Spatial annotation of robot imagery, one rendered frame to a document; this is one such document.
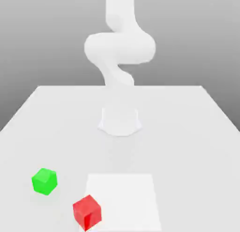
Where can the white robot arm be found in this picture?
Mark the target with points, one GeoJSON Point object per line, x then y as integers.
{"type": "Point", "coordinates": [120, 47]}

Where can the small green cube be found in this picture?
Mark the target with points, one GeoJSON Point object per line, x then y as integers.
{"type": "Point", "coordinates": [44, 181]}

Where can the small red cube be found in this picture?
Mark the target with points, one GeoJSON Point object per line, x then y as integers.
{"type": "Point", "coordinates": [86, 211]}

